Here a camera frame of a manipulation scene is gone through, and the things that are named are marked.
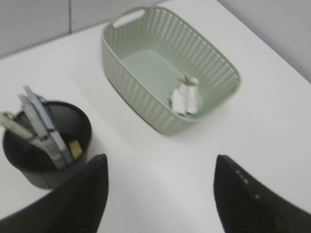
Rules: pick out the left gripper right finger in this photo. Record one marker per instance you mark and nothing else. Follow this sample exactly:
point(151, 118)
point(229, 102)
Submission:
point(245, 205)

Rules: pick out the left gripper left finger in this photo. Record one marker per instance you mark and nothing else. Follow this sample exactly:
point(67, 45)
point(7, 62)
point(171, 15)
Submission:
point(76, 206)

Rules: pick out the yellow eraser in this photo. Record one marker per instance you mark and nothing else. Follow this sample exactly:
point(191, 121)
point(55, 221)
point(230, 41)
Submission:
point(75, 149)

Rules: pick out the grey white ballpoint pen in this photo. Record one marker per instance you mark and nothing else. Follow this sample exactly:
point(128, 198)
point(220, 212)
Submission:
point(40, 121)

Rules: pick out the blue white ballpoint pen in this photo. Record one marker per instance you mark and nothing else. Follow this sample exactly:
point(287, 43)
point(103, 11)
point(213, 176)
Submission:
point(52, 129)

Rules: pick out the beige white ballpoint pen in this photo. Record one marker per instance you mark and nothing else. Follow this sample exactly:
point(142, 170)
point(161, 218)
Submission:
point(7, 121)

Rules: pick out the white waste paper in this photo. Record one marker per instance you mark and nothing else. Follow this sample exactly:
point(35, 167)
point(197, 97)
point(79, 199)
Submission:
point(184, 98)

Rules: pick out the black mesh pen holder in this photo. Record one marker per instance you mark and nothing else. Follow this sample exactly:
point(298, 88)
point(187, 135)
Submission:
point(42, 166)

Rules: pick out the green plastic woven basket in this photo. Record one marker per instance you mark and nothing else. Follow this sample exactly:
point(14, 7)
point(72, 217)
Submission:
point(146, 58)

